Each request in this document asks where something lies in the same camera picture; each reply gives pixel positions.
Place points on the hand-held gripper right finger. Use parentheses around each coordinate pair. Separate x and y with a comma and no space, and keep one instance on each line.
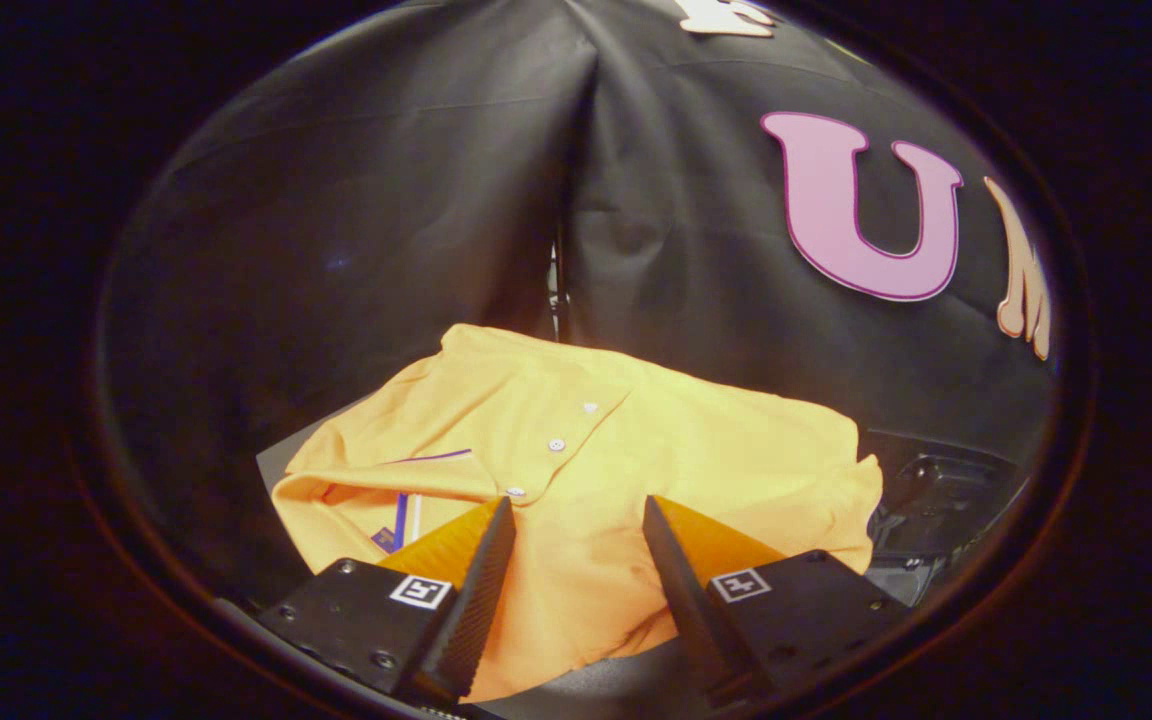
(686,600)

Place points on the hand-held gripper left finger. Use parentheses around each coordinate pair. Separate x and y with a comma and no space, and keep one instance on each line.
(476,600)

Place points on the orange polo shirt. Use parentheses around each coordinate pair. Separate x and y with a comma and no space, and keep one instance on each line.
(636,450)

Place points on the dark grey cabinet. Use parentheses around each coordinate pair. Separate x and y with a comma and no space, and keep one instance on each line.
(284,455)

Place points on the backdrop stand pole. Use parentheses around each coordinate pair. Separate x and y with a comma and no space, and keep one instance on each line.
(558,290)

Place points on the black backdrop cloth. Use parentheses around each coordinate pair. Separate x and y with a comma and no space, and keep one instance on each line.
(336,250)

